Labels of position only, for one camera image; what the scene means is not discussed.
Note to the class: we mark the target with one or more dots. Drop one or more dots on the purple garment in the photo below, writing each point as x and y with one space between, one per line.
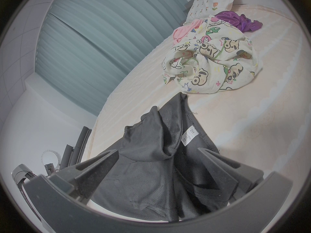
233 19

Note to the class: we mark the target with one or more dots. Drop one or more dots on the white printed pyjama garment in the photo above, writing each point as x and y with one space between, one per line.
218 64

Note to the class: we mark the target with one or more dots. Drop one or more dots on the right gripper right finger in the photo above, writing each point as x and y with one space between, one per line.
221 171

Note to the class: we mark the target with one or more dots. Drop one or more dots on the blue-green curtain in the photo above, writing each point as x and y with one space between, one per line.
121 13
80 69

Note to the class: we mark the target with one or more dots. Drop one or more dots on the bed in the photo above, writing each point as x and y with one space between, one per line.
262 118

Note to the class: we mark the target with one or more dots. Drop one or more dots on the black T-shirt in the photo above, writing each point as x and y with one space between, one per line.
150 178

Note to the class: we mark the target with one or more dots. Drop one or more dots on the white printed pillow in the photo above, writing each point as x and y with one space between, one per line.
211 3

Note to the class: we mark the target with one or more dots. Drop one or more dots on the black chest of drawers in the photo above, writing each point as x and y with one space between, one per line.
77 149

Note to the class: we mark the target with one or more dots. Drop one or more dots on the pink garment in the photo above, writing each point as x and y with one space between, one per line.
182 31

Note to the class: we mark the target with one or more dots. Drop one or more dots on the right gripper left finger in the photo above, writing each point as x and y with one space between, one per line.
94 171

